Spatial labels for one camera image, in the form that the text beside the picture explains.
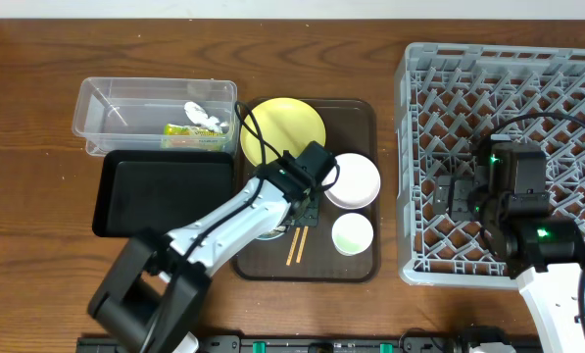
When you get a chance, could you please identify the yellow plate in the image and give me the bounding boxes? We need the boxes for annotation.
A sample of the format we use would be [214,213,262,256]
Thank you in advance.
[234,97,326,166]

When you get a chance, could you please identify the light blue bowl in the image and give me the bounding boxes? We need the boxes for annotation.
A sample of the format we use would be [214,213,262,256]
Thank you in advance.
[257,226,288,241]

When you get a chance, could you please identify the white cup green inside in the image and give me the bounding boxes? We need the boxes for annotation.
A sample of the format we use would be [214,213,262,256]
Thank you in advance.
[331,213,374,256]

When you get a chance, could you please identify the white tissue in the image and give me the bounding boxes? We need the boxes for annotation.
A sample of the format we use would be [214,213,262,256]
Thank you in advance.
[183,101,229,133]

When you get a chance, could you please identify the green snack wrapper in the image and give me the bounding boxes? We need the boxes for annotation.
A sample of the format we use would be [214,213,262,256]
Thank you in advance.
[161,124,226,151]

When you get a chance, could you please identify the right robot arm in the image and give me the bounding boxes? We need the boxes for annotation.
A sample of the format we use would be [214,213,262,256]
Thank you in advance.
[433,134,585,352]

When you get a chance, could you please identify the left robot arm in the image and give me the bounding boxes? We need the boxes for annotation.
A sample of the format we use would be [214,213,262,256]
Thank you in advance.
[87,141,339,352]

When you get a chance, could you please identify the grey dishwasher rack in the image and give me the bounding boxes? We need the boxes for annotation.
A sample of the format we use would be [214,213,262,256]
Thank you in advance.
[395,43,585,289]

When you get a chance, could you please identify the black waste tray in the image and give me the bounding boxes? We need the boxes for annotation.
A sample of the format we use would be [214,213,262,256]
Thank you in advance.
[92,150,235,237]

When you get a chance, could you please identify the clear plastic waste bin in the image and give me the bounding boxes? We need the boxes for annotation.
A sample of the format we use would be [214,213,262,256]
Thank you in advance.
[73,77,239,156]

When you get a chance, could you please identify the left wooden chopstick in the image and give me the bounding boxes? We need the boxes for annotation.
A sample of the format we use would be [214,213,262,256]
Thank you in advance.
[286,227,301,267]

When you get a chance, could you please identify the wooden chopstick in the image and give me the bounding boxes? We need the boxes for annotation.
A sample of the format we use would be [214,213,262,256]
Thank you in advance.
[286,227,301,267]
[296,226,309,264]

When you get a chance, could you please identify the right wooden chopstick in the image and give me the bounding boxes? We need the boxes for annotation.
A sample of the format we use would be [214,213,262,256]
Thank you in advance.
[296,226,309,264]

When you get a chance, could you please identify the brown serving tray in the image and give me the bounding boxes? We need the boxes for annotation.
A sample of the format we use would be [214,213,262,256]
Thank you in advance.
[230,98,380,283]

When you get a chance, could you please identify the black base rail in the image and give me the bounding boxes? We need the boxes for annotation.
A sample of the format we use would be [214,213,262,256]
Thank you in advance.
[74,333,543,353]

